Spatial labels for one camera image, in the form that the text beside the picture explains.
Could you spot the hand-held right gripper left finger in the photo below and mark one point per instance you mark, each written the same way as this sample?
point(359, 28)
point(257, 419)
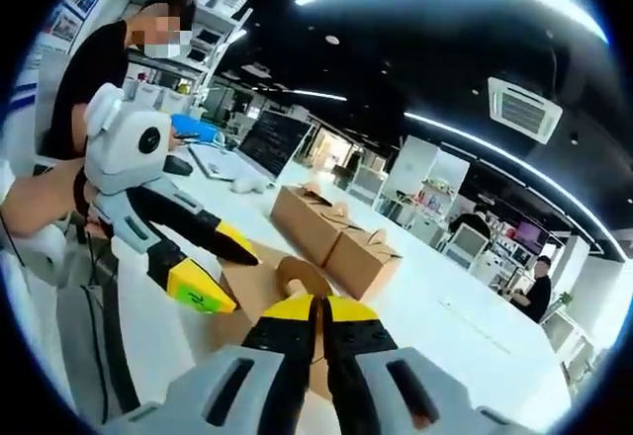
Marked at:
point(217, 390)

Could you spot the ceiling air conditioner vent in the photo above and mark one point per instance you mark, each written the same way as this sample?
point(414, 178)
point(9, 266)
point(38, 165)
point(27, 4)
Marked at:
point(525, 111)

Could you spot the brown paper box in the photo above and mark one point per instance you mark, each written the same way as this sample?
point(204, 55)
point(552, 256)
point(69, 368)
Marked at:
point(289, 212)
point(316, 237)
point(257, 282)
point(366, 272)

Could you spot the person's left hand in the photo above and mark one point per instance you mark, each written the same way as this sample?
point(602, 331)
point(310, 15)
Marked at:
point(93, 212)

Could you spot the silver laptop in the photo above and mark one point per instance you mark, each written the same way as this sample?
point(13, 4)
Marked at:
point(274, 141)

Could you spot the white plush toy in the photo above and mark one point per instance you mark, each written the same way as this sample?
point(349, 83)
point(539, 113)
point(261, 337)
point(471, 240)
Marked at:
point(251, 185)

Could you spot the black computer mouse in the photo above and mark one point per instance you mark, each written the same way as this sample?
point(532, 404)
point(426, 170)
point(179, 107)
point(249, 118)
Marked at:
point(179, 165)

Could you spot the white storage shelf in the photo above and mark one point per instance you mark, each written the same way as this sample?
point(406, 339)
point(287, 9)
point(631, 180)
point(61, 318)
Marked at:
point(217, 34)

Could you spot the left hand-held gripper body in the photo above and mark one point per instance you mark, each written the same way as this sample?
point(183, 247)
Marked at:
point(128, 153)

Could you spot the white office chair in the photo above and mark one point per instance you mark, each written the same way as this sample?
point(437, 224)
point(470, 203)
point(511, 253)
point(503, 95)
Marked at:
point(467, 247)
point(365, 185)

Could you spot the blue flat case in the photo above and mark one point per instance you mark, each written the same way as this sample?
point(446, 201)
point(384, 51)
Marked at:
point(195, 126)

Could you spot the person's white clothing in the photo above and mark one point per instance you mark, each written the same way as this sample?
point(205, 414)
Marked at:
point(29, 306)

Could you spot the green potted plant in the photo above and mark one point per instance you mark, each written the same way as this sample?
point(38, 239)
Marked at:
point(565, 299)

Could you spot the purple display screen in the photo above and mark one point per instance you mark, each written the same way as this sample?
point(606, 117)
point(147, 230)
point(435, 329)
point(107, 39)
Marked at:
point(531, 234)

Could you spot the blue white wall poster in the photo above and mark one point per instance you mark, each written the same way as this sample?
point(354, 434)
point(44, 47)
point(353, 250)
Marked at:
point(74, 5)

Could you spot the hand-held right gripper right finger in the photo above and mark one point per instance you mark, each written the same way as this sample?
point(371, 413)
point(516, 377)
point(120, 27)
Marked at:
point(376, 385)

